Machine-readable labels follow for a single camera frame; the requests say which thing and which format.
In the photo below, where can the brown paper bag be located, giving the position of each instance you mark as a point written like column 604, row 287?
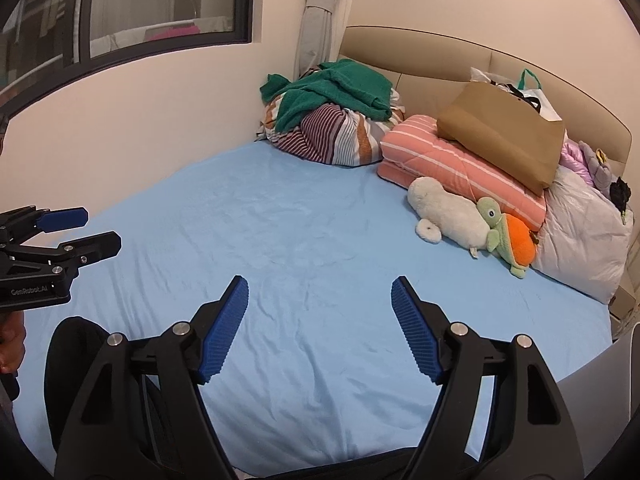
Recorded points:
column 500, row 130

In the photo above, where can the pink striped folded quilt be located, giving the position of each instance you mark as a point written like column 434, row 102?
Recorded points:
column 425, row 155

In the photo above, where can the green towel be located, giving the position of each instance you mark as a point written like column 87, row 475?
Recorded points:
column 340, row 85

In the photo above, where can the pale pink pillow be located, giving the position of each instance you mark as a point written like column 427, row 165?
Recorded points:
column 580, row 230

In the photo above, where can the grey tied curtain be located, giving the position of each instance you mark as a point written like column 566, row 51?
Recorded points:
column 320, row 20

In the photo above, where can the pink shiny cloth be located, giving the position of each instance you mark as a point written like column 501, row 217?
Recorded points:
column 575, row 155

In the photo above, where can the white plush toy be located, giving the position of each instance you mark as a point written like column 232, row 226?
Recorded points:
column 450, row 210

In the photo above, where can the striped bundled duvet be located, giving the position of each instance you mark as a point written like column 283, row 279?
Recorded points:
column 330, row 135

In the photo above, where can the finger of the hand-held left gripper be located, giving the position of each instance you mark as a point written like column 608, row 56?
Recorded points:
column 65, row 219
column 95, row 246

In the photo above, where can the person's left hand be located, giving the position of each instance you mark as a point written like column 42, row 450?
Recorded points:
column 11, row 340

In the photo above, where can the lilac grey cloth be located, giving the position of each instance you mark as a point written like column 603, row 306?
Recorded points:
column 600, row 170

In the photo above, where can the green orange turtle plush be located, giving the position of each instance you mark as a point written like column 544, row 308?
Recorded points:
column 520, row 240

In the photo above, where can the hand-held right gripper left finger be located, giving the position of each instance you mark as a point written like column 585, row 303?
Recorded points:
column 225, row 330

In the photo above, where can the small black item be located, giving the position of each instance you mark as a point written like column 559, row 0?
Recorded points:
column 620, row 192

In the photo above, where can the dark framed window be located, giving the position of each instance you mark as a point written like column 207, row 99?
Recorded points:
column 150, row 0

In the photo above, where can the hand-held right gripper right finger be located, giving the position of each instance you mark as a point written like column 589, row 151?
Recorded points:
column 415, row 330

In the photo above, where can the beige padded headboard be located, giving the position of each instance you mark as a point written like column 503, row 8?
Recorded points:
column 425, row 50

